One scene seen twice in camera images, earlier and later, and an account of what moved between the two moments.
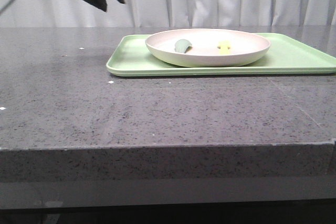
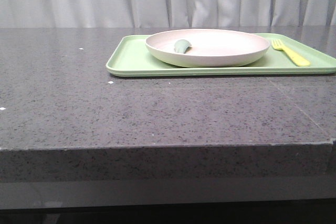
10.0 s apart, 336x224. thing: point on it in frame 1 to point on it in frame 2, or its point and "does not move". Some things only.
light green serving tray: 288,53 does not move
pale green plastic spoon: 181,45 does not move
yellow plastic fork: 224,46 to 279,44
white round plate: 208,48 does not move
